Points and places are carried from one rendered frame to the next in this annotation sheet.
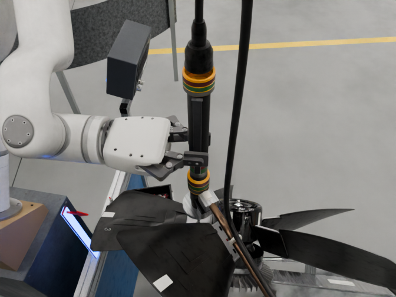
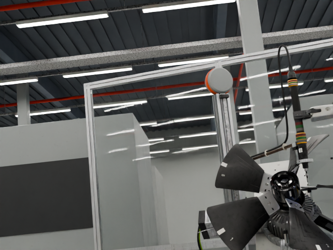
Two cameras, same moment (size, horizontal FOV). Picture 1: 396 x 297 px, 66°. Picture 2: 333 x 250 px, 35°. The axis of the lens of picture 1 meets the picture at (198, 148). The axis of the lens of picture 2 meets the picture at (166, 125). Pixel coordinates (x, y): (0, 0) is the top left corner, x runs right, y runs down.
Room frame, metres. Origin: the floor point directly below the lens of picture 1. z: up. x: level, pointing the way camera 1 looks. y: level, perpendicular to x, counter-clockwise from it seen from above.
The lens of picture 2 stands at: (2.66, -0.24, 1.03)
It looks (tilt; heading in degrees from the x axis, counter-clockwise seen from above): 12 degrees up; 188
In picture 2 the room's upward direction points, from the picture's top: 6 degrees counter-clockwise
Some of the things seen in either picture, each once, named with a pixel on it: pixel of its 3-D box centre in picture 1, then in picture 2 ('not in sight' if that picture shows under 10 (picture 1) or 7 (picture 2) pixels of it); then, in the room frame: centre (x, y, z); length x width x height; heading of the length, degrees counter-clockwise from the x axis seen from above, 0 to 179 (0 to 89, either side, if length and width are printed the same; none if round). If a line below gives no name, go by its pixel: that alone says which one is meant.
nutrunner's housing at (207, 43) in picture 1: (198, 148); (298, 116); (0.32, 0.00, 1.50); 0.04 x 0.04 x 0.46
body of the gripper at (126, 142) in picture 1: (135, 143); (323, 112); (0.33, 0.11, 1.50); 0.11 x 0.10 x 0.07; 84
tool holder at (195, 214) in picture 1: (201, 197); (302, 152); (0.31, -0.01, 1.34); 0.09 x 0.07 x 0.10; 28
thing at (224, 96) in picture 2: not in sight; (230, 149); (-0.27, -0.32, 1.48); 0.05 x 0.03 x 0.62; 118
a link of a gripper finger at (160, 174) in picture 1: (152, 161); not in sight; (0.29, 0.08, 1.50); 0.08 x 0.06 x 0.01; 24
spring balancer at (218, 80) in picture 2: not in sight; (218, 81); (-0.31, -0.34, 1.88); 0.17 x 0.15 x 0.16; 83
